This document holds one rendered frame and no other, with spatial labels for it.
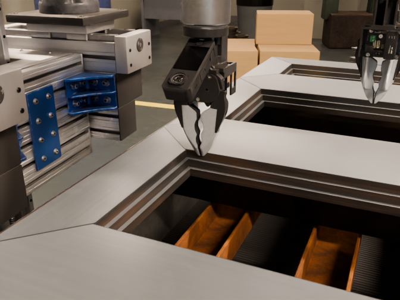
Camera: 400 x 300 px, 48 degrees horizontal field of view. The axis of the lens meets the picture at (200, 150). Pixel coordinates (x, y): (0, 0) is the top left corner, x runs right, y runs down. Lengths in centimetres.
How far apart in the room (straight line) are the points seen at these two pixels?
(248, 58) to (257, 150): 342
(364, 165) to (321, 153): 8
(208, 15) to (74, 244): 37
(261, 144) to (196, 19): 26
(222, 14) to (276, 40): 386
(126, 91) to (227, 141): 45
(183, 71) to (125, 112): 56
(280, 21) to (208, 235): 378
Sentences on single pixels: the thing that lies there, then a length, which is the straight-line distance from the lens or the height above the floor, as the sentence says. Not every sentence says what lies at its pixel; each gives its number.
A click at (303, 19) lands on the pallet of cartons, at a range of 454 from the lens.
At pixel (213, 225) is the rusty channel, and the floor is 68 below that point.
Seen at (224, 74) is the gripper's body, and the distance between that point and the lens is 72.
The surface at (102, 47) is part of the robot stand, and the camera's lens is 115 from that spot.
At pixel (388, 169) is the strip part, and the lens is 77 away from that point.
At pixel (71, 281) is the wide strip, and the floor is 86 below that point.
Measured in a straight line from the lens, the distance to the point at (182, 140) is 82.
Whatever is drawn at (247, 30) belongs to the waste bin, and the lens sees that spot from 659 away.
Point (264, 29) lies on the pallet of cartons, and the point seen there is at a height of 56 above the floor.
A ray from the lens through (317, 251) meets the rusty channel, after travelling 85.
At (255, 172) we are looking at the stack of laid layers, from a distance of 74.
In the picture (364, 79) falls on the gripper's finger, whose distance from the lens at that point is 89.
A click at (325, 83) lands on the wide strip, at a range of 126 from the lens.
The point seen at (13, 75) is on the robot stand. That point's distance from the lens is 81.
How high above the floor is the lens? 116
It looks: 23 degrees down
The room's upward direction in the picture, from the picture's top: straight up
